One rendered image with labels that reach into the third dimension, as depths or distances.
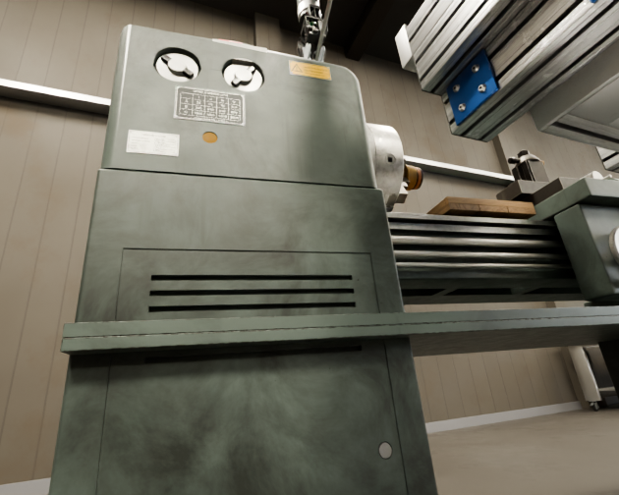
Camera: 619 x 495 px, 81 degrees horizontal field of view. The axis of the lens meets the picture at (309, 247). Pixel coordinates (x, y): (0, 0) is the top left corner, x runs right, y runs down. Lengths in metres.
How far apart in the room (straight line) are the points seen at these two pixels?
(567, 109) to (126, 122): 0.79
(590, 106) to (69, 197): 3.28
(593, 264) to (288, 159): 0.86
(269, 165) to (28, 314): 2.57
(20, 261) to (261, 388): 2.78
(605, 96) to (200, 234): 0.69
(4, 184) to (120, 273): 2.92
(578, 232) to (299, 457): 0.96
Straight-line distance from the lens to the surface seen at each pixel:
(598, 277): 1.23
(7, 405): 3.11
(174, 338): 0.63
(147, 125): 0.86
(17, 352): 3.13
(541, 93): 0.73
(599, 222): 1.30
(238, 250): 0.71
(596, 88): 0.70
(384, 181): 1.08
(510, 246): 1.17
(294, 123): 0.90
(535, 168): 1.51
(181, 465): 0.67
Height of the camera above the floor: 0.44
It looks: 22 degrees up
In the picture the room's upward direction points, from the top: 5 degrees counter-clockwise
